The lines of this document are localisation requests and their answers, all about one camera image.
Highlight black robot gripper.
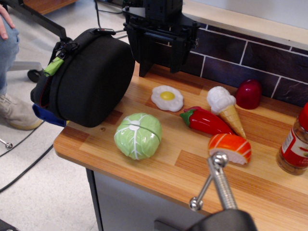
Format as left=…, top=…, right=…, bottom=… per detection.
left=122, top=0, right=200, bottom=77

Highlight black zipper bag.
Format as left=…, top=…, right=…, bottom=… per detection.
left=30, top=28, right=135, bottom=128

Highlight green zipper pull tab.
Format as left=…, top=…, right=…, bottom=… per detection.
left=44, top=57, right=64, bottom=77

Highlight blue object under bag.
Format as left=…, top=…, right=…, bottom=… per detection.
left=32, top=104, right=67, bottom=127

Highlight person's hand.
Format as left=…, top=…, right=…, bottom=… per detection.
left=0, top=5, right=15, bottom=40

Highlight toy fried egg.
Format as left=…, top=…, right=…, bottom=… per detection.
left=151, top=85, right=184, bottom=112

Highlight toy red chili pepper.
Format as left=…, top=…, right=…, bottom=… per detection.
left=180, top=106, right=235, bottom=135

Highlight toy ice cream cone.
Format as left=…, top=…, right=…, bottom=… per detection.
left=207, top=86, right=246, bottom=139

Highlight toy green cabbage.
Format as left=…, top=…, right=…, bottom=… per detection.
left=114, top=113, right=162, bottom=160

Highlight toy red apple half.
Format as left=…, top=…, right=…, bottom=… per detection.
left=235, top=79, right=262, bottom=110

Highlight toy salmon sushi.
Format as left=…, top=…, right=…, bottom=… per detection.
left=208, top=134, right=252, bottom=165

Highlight office chair base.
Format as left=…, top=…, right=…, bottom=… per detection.
left=9, top=61, right=44, bottom=83

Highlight wooden table with black leg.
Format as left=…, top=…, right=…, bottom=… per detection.
left=0, top=0, right=76, bottom=41

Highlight person's leg in jeans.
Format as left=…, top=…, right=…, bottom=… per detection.
left=0, top=23, right=19, bottom=95

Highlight beige shoe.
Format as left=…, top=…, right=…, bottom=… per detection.
left=0, top=94, right=42, bottom=130

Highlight spice jar red label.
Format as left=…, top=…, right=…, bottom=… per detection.
left=276, top=104, right=308, bottom=175

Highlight small metal ball rod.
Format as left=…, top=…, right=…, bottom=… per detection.
left=0, top=139, right=13, bottom=150

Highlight black clamp body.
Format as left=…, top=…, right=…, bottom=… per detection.
left=188, top=209, right=257, bottom=231

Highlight metal clamp screw handle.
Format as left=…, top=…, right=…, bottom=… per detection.
left=189, top=152, right=238, bottom=211

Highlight black floor cable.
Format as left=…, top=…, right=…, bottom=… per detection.
left=0, top=120, right=54, bottom=193

